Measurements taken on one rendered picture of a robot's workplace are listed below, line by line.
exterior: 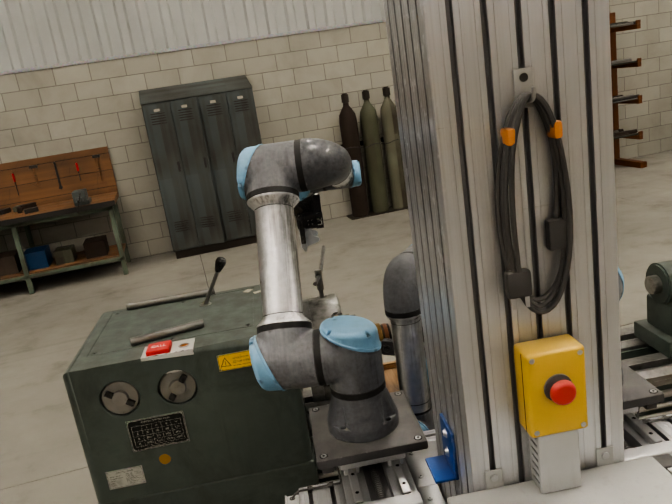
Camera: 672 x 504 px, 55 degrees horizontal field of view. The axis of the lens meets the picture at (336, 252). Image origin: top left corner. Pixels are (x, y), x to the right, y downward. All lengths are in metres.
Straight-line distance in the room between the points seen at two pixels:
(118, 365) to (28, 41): 7.04
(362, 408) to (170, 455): 0.70
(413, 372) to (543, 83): 0.92
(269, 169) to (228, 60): 7.04
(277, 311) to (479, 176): 0.59
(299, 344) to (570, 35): 0.75
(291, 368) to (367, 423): 0.19
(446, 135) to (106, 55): 7.67
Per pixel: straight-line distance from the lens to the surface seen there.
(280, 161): 1.42
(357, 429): 1.36
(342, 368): 1.31
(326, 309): 1.91
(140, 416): 1.83
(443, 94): 0.89
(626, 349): 2.43
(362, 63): 8.77
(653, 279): 2.31
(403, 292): 1.57
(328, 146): 1.44
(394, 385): 2.16
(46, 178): 8.49
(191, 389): 1.79
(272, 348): 1.33
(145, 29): 8.44
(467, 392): 1.01
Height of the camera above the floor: 1.88
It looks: 15 degrees down
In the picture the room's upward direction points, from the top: 9 degrees counter-clockwise
